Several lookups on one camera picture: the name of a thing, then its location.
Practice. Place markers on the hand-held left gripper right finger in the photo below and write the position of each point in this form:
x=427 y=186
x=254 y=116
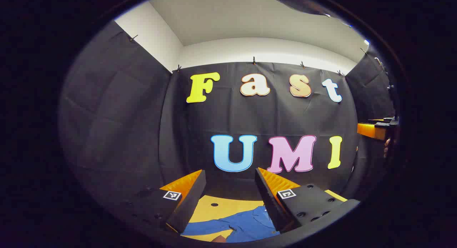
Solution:
x=269 y=201

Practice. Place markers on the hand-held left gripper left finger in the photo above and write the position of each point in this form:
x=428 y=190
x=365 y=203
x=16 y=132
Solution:
x=189 y=201

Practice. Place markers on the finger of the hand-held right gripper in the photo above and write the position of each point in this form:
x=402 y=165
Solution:
x=371 y=130

